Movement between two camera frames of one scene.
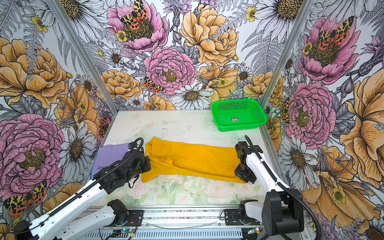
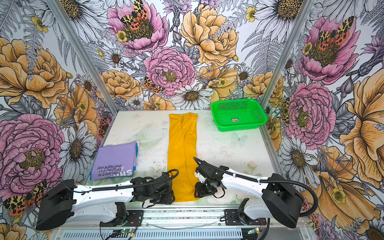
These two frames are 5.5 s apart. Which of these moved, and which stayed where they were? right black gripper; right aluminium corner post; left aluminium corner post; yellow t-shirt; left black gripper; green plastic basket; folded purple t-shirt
Moved: yellow t-shirt; right black gripper; left black gripper
Stayed: folded purple t-shirt; green plastic basket; right aluminium corner post; left aluminium corner post
